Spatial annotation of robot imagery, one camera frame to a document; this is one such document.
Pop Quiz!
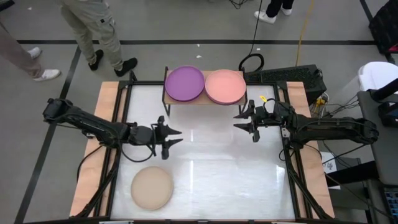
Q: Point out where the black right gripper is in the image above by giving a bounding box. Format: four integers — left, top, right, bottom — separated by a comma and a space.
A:
233, 99, 285, 143

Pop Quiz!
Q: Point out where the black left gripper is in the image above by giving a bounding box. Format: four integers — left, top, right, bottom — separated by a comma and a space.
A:
129, 115, 184, 161

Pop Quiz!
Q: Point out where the salmon plastic plate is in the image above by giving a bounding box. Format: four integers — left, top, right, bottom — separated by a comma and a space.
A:
204, 68, 247, 106

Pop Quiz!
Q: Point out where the purple plastic plate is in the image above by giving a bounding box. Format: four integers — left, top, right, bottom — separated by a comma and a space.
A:
164, 65, 206, 103

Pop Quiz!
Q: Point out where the beige plastic plate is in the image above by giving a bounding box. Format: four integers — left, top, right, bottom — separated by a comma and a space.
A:
130, 166, 174, 211

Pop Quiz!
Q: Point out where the white paper label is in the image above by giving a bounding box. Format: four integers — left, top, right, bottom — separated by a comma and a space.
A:
322, 152, 338, 174

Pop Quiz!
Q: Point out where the person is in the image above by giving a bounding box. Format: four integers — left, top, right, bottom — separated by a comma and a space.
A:
0, 21, 62, 82
254, 0, 295, 25
57, 0, 138, 78

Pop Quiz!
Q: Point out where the white chair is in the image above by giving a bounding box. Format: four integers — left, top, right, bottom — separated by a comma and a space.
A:
357, 61, 398, 94

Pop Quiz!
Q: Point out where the grey desk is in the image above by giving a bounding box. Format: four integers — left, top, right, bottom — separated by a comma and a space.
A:
356, 90, 398, 187

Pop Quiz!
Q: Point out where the black chair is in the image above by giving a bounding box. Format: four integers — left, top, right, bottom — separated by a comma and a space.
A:
368, 0, 398, 63

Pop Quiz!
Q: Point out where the laptop keyboard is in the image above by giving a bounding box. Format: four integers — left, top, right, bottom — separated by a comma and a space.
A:
384, 186, 398, 218

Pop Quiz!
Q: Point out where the wooden shelf with black frame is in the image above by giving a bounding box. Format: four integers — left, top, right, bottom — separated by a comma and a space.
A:
161, 66, 249, 118

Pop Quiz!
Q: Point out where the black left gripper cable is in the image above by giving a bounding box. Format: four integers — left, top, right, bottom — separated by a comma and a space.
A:
120, 124, 157, 163

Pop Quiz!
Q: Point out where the black aluminium rig frame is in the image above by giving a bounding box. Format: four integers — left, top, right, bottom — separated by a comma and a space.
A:
74, 70, 333, 220

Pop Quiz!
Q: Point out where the black coiled floor cable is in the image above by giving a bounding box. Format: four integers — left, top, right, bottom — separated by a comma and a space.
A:
238, 0, 265, 72

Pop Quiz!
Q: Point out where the yellow cable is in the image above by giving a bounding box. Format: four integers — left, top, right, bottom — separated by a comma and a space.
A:
294, 0, 315, 67

